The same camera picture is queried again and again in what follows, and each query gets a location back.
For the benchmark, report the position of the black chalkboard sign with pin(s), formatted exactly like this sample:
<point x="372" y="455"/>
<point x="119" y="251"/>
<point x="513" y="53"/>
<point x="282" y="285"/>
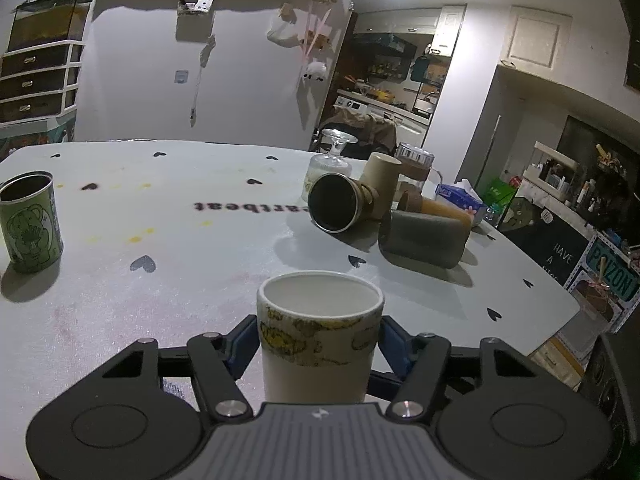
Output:
<point x="544" y="236"/>

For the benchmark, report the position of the green cartoon tin can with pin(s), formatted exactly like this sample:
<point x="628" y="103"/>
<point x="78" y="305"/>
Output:
<point x="29" y="222"/>

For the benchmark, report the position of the white plastic drawer unit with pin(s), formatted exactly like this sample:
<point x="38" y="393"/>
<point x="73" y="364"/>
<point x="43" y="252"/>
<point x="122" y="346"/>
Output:
<point x="40" y="81"/>

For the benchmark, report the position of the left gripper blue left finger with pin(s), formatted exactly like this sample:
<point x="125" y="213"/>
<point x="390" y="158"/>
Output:
<point x="217" y="362"/>

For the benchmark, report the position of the dark grey cup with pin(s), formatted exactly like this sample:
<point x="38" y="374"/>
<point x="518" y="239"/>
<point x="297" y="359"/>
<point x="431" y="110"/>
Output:
<point x="436" y="240"/>

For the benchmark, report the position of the white cup with yellow print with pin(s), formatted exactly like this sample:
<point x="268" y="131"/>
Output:
<point x="318" y="331"/>

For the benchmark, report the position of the white plush toy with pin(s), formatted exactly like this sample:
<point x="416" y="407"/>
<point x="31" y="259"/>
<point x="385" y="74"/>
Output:
<point x="315" y="71"/>

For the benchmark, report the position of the beige cylindrical cup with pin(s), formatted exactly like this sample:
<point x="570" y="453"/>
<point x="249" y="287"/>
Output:
<point x="380" y="174"/>

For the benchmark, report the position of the blue tissue pack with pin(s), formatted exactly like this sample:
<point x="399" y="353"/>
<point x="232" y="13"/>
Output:
<point x="463" y="196"/>

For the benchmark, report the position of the glass fish tank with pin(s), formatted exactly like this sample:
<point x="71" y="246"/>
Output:
<point x="43" y="21"/>

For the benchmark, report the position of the white washing machine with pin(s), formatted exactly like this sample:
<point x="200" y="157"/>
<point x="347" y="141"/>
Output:
<point x="351" y="104"/>

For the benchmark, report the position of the metal cup with brown sleeve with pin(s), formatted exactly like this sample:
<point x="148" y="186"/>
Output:
<point x="336" y="203"/>

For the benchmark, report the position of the green bag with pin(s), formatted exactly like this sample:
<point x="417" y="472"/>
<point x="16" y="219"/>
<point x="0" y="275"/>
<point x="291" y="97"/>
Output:
<point x="498" y="194"/>

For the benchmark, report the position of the clear glass goblet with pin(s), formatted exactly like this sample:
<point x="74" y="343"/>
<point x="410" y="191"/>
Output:
<point x="330" y="162"/>

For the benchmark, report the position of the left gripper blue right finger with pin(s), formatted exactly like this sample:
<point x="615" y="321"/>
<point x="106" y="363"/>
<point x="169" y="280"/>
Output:
<point x="419" y="362"/>

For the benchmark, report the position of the orange brown cup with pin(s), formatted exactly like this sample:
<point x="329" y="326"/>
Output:
<point x="415" y="202"/>

